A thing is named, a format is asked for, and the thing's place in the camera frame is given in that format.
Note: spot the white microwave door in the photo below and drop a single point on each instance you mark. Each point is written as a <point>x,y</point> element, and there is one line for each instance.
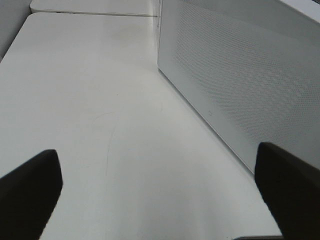
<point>250,68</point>

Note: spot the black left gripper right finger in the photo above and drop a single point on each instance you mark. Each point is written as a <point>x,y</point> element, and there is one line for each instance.
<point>290,188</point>

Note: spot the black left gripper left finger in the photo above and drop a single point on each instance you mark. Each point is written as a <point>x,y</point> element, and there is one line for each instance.
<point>28,196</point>

